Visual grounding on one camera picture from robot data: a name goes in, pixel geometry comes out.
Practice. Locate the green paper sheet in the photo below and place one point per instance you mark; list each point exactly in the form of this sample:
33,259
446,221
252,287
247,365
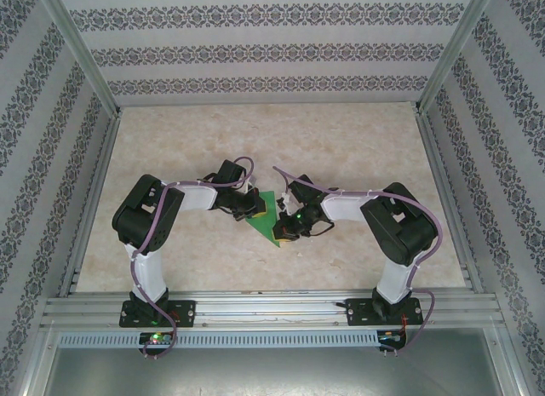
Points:
262,225

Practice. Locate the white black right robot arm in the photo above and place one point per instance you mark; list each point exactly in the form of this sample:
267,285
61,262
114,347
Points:
394,281

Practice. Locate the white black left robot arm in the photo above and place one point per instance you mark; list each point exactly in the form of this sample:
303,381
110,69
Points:
149,277

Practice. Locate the grey sheet metal panel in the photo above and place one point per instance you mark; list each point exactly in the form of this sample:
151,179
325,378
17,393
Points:
272,370

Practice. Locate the small LED circuit board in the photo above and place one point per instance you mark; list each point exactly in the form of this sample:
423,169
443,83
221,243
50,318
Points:
155,338
391,337

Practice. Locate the long aluminium mounting rail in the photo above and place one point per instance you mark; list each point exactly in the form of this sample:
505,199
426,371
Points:
272,306

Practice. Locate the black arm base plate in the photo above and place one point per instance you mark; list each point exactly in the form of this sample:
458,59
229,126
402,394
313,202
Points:
187,313
357,313

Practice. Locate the aluminium side rail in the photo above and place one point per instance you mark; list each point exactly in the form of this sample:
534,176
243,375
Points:
431,149
94,191

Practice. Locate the aluminium frame post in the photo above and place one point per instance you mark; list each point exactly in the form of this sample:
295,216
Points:
85,55
457,51

